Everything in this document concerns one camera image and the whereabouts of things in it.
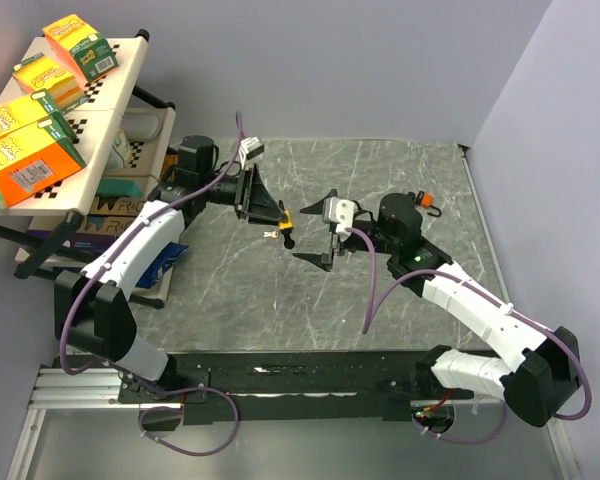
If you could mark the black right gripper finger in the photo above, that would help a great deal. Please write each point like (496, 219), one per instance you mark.
(323, 261)
(322, 207)

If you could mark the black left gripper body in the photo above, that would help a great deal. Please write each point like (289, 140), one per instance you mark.
(233, 191)

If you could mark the yellow padlock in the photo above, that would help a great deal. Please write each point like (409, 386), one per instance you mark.
(286, 227)

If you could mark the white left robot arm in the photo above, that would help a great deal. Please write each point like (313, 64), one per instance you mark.
(91, 307)

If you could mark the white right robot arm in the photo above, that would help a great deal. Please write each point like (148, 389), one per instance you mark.
(536, 371)

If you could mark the blue Doritos chip bag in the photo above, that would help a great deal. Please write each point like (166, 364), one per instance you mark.
(161, 265)

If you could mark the orange padlock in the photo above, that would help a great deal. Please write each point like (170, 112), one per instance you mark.
(424, 200)

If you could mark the teal box on shelf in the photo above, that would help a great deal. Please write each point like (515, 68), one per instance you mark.
(119, 187)

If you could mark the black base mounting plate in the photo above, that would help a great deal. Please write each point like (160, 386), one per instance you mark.
(296, 385)

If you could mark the white folding shelf rack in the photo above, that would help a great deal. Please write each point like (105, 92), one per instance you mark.
(42, 225)

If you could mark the orange sponge box top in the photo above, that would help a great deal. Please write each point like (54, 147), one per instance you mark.
(79, 46)

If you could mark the large orange sponge box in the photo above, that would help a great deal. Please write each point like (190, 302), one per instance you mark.
(33, 158)

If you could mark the yellow sponge pack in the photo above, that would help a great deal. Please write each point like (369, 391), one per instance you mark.
(40, 72)

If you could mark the yellow sponge box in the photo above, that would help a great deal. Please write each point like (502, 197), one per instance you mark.
(29, 109)

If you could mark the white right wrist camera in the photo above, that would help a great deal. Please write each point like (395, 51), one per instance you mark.
(341, 218)

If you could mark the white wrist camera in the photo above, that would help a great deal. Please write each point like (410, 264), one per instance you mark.
(341, 218)
(250, 147)

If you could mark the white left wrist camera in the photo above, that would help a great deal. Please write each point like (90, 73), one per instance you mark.
(250, 147)

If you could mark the aluminium frame rail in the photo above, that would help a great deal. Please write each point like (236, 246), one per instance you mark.
(55, 390)

